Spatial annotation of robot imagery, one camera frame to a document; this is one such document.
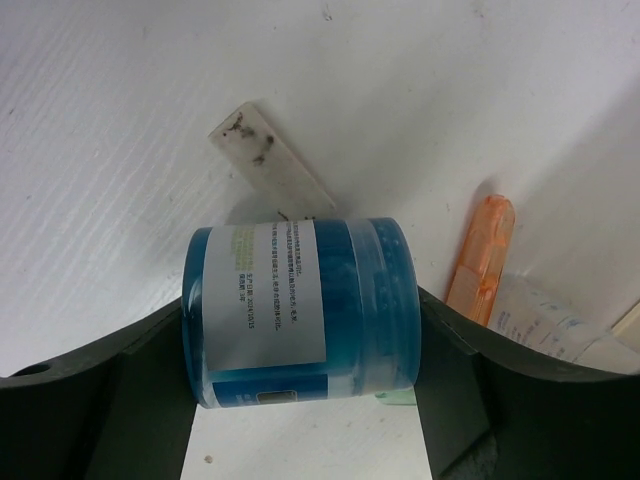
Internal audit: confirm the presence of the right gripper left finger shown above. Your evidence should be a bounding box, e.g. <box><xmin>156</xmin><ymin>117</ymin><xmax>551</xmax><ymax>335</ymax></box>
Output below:
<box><xmin>1</xmin><ymin>300</ymin><xmax>196</xmax><ymax>479</ymax></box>

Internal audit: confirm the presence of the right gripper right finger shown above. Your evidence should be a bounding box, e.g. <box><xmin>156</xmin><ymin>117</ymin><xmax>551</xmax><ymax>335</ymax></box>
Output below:
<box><xmin>415</xmin><ymin>290</ymin><xmax>639</xmax><ymax>479</ymax></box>

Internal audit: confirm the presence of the blue gel jar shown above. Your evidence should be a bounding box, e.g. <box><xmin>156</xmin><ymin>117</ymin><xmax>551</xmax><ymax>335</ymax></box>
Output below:
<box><xmin>182</xmin><ymin>218</ymin><xmax>421</xmax><ymax>408</ymax></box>

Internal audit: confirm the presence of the cream drawer cabinet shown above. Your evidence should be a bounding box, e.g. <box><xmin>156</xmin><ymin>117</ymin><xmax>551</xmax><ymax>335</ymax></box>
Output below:
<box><xmin>612</xmin><ymin>303</ymin><xmax>640</xmax><ymax>348</ymax></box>

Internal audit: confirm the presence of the green translucent case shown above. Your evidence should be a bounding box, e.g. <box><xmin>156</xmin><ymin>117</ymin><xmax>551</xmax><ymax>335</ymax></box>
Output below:
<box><xmin>375</xmin><ymin>388</ymin><xmax>416</xmax><ymax>406</ymax></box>

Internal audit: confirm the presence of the orange translucent case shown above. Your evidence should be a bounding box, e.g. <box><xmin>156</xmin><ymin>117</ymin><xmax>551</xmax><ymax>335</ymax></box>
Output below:
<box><xmin>446</xmin><ymin>195</ymin><xmax>515</xmax><ymax>327</ymax></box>

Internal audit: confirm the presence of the small clear spray bottle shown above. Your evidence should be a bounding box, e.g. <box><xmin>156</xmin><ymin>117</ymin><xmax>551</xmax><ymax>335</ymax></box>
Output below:
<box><xmin>488</xmin><ymin>275</ymin><xmax>639</xmax><ymax>375</ymax></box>

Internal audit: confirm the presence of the white plastic strip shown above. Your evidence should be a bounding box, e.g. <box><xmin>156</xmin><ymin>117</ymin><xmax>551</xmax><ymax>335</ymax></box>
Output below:
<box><xmin>208</xmin><ymin>102</ymin><xmax>337</xmax><ymax>221</ymax></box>

